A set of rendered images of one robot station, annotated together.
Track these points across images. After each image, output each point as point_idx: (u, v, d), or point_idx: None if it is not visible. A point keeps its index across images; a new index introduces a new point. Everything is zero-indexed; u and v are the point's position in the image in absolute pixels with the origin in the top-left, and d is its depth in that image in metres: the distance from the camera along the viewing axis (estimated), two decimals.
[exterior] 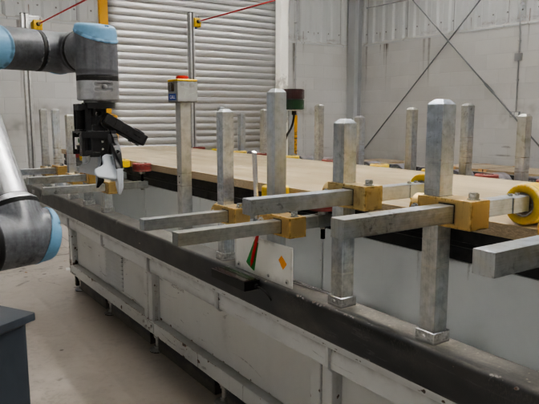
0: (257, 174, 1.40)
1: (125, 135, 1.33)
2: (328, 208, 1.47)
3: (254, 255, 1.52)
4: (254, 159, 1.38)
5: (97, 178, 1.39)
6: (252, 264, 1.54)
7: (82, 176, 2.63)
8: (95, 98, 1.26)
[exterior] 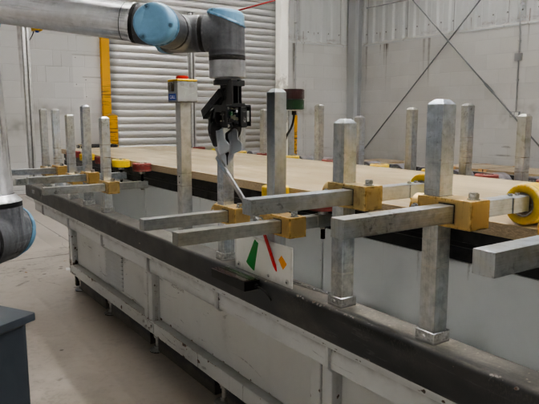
0: (229, 173, 1.50)
1: None
2: (328, 208, 1.47)
3: (273, 256, 1.45)
4: (220, 161, 1.50)
5: (224, 155, 1.50)
6: (276, 267, 1.45)
7: (82, 176, 2.63)
8: (245, 77, 1.47)
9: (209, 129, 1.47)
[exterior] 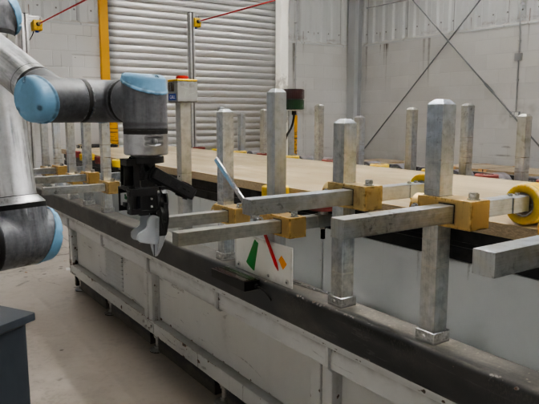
0: (228, 175, 1.51)
1: (174, 190, 1.24)
2: (328, 208, 1.47)
3: (273, 255, 1.45)
4: (219, 163, 1.51)
5: (152, 244, 1.26)
6: (277, 266, 1.44)
7: (82, 176, 2.63)
8: (144, 154, 1.17)
9: None
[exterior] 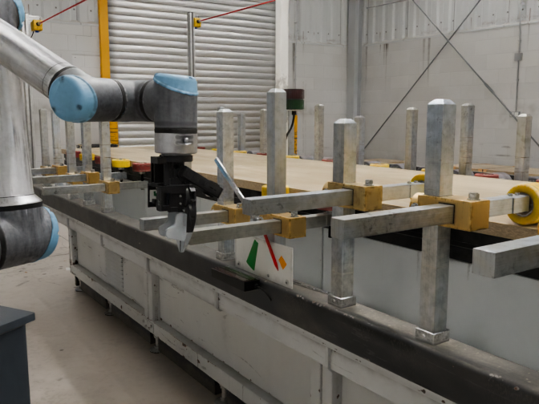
0: (228, 175, 1.51)
1: (201, 188, 1.28)
2: None
3: (273, 255, 1.45)
4: (219, 163, 1.51)
5: (179, 240, 1.29)
6: (277, 266, 1.44)
7: (82, 176, 2.63)
8: (175, 152, 1.21)
9: None
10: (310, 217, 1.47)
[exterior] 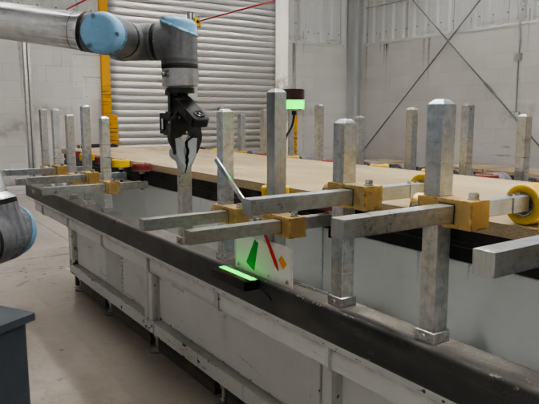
0: (228, 175, 1.51)
1: (184, 117, 1.44)
2: None
3: (273, 255, 1.45)
4: (219, 163, 1.51)
5: (186, 163, 1.50)
6: (277, 266, 1.44)
7: (82, 176, 2.63)
8: (162, 85, 1.47)
9: (200, 136, 1.51)
10: (310, 217, 1.47)
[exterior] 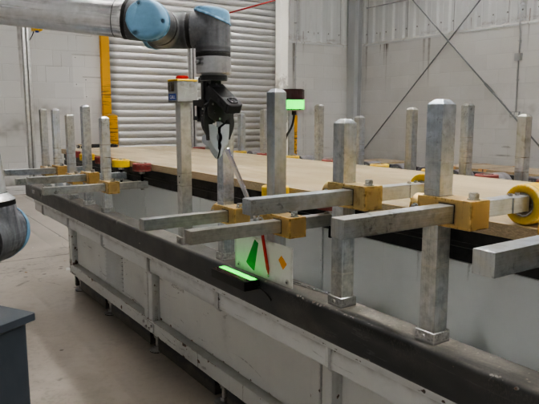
0: (237, 168, 1.47)
1: (218, 104, 1.48)
2: None
3: (267, 259, 1.47)
4: (229, 155, 1.46)
5: (218, 148, 1.54)
6: (269, 270, 1.47)
7: (82, 176, 2.63)
8: (196, 72, 1.51)
9: (232, 123, 1.55)
10: (310, 217, 1.47)
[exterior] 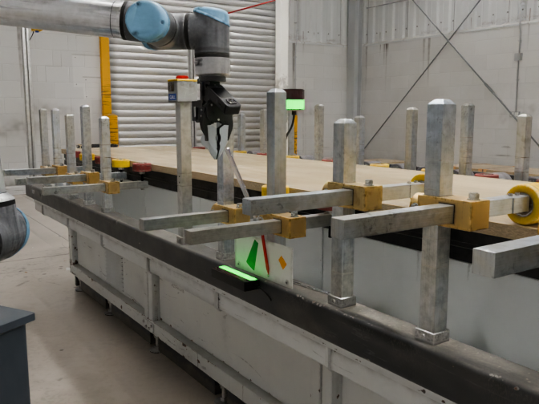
0: (237, 168, 1.47)
1: (216, 105, 1.48)
2: None
3: (267, 259, 1.47)
4: (229, 155, 1.46)
5: (217, 149, 1.54)
6: (269, 270, 1.47)
7: (82, 176, 2.63)
8: (195, 74, 1.52)
9: (231, 123, 1.55)
10: (310, 217, 1.47)
